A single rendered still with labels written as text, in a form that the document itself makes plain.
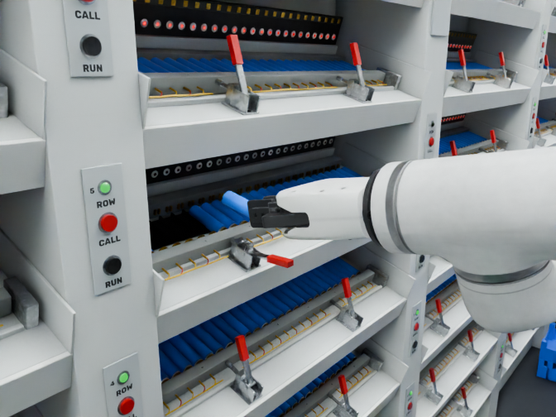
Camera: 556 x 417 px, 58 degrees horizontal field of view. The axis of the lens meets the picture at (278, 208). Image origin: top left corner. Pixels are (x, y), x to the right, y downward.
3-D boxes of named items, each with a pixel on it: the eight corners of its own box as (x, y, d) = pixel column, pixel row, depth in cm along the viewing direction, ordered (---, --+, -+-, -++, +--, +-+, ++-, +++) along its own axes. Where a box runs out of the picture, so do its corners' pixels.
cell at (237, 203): (220, 196, 61) (258, 218, 57) (230, 187, 62) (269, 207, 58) (224, 207, 62) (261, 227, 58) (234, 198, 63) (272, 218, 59)
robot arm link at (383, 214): (437, 154, 47) (408, 156, 50) (389, 167, 41) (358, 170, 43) (446, 240, 49) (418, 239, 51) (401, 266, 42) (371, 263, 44)
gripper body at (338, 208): (419, 160, 49) (328, 169, 57) (361, 175, 42) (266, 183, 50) (428, 234, 50) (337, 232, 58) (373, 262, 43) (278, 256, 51)
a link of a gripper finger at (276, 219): (344, 207, 48) (331, 201, 53) (264, 220, 47) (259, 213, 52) (346, 218, 48) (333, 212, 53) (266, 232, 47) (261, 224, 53)
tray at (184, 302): (406, 223, 100) (424, 181, 96) (151, 347, 56) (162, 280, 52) (328, 179, 110) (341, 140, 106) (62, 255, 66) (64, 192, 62)
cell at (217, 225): (197, 214, 75) (226, 236, 71) (187, 217, 73) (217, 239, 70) (198, 203, 74) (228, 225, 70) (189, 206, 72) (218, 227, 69)
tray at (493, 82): (524, 103, 145) (547, 55, 139) (434, 118, 101) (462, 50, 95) (461, 79, 156) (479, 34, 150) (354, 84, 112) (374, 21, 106)
